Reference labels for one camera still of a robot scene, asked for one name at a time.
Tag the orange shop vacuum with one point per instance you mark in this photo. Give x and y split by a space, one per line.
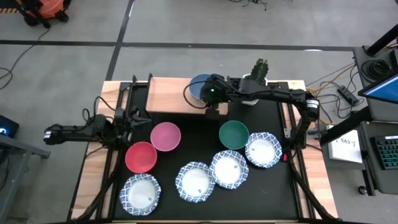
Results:
49 9

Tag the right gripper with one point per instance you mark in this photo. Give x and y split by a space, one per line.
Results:
217 88

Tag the grey metal desk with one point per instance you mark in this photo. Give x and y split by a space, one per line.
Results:
28 149

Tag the black backlit keyboard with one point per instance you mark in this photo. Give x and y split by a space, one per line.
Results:
388 152

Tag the green plastic bowl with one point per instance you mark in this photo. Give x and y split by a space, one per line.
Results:
234 134

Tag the grey side shelf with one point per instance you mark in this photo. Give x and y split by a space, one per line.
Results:
342 166

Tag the black diagonal desk strut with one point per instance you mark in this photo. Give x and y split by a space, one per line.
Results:
345 127

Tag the white paper sign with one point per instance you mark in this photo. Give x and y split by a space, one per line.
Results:
345 151

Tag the black device with blue light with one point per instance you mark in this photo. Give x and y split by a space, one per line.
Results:
7 126

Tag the wooden shelf with black legs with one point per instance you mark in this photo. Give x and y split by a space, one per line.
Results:
168 93

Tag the black table mat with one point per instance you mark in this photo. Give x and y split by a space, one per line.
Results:
199 205

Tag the pink plastic bowl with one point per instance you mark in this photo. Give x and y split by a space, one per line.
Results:
165 137

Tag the black power strip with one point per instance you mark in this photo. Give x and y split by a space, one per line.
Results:
348 95

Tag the black caster wheel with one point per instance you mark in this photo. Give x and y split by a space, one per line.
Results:
362 190

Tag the red plastic bowl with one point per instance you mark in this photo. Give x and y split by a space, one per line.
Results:
140 157

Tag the blue plastic bowl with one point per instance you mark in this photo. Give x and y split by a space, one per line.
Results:
196 85

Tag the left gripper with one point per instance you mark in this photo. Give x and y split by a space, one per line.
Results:
126 127

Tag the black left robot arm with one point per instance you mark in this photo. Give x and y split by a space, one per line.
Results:
71 132

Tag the black pole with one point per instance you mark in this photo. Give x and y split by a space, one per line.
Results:
384 39

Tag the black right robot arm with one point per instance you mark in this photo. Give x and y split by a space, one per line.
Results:
280 93

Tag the green cactus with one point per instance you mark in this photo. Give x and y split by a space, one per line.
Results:
259 70

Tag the grey keyboard desk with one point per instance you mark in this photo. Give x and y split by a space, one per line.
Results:
385 180

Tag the white hexagonal plant pot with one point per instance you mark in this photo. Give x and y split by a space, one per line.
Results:
252 102

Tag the blue white patterned paper bowl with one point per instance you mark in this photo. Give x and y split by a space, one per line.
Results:
140 194
228 169
262 150
195 182

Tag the grey equipment cart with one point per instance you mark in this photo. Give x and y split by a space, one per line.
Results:
359 71

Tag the black aluminium frame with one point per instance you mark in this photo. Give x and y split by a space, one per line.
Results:
109 199

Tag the computer monitor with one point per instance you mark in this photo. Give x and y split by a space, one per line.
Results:
385 90

